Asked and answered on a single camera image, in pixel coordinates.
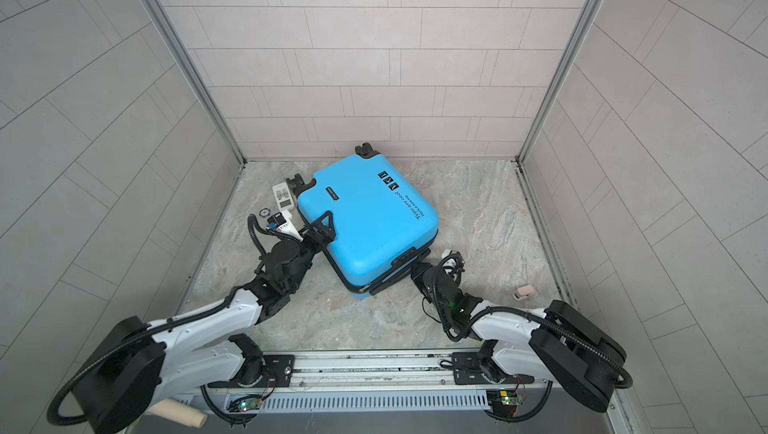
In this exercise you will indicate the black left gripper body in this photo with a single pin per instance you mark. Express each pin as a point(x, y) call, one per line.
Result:
point(305, 256)

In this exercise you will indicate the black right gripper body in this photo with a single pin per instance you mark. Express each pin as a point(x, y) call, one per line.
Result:
point(421, 281)

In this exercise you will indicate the blue suitcase black lining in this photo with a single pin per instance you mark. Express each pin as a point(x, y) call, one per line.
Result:
point(382, 223)

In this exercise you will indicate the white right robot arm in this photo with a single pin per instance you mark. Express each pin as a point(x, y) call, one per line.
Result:
point(556, 343)

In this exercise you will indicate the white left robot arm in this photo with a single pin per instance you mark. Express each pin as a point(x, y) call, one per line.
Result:
point(85, 398)

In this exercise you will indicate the small pink white gadget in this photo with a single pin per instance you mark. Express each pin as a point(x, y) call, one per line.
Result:
point(524, 292)

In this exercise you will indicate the white remote with barcode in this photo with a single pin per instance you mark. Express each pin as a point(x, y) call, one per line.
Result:
point(283, 197)

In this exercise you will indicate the right circuit board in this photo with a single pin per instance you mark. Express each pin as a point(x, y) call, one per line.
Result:
point(504, 404)

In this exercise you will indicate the circuit board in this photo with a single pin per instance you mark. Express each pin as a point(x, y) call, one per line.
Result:
point(245, 405)
point(504, 404)

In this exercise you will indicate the left circuit board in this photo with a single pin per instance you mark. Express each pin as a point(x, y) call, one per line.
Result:
point(245, 405)

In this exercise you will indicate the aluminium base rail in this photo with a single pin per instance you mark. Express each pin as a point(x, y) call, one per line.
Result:
point(372, 368)

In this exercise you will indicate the beige handle tool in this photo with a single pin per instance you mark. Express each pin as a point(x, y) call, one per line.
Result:
point(179, 413)

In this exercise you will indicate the aluminium corner post left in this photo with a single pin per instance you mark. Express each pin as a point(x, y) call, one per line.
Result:
point(191, 74)

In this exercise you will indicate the aluminium corner post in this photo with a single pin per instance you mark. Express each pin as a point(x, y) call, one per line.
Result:
point(191, 74)
point(584, 22)

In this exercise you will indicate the aluminium corner post right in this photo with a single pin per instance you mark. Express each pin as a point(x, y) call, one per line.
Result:
point(584, 22)

